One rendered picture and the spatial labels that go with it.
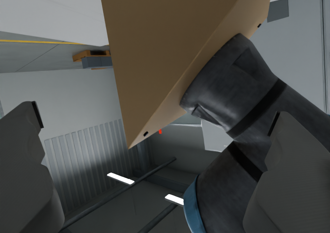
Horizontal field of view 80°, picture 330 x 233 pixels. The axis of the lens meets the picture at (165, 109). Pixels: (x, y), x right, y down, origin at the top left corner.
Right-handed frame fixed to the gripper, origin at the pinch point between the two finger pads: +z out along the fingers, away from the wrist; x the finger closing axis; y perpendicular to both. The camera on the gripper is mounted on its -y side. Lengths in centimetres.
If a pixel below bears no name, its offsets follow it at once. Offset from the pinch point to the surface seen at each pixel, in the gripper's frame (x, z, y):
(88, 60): -177, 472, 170
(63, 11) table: -19.6, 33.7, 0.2
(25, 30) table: -32, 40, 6
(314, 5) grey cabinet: 156, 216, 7
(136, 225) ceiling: -54, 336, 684
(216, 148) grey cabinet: 96, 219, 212
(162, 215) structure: 27, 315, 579
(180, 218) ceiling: 92, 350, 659
